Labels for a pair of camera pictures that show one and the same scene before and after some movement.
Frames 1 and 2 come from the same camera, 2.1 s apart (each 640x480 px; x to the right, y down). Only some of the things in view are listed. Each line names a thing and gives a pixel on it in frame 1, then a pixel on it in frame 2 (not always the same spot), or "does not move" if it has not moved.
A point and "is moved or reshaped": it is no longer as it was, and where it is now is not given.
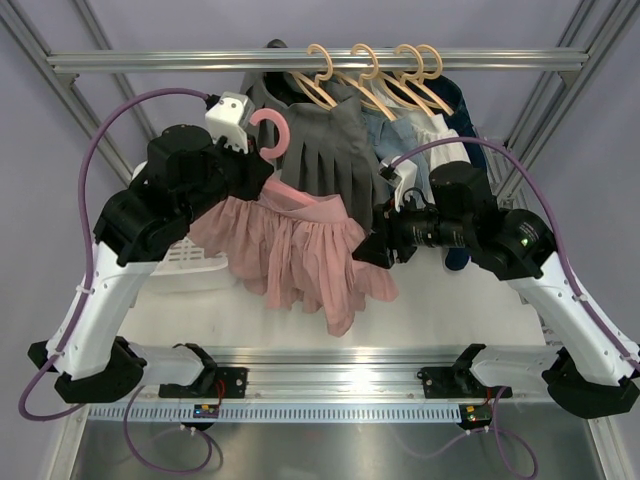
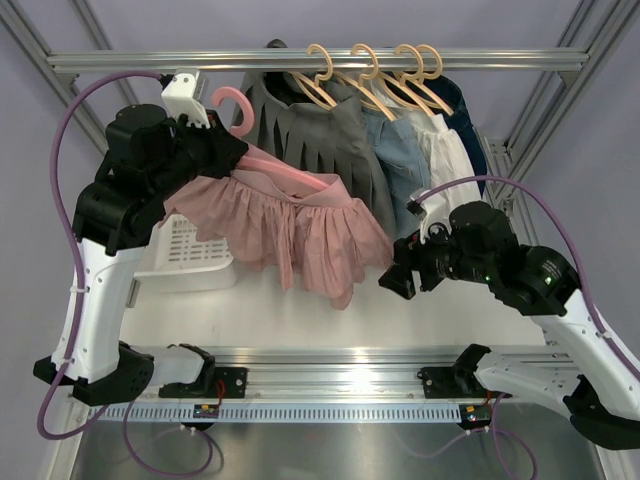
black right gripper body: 412,227 → 434,261
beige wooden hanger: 360,87 does not move
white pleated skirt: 435,128 does not move
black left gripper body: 238,170 → 202,151
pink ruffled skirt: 296,249 is moved or reshaped
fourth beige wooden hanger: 424,84 does not move
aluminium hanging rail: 323,61 does not move
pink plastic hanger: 270,184 → 251,158
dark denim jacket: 449,92 does not move
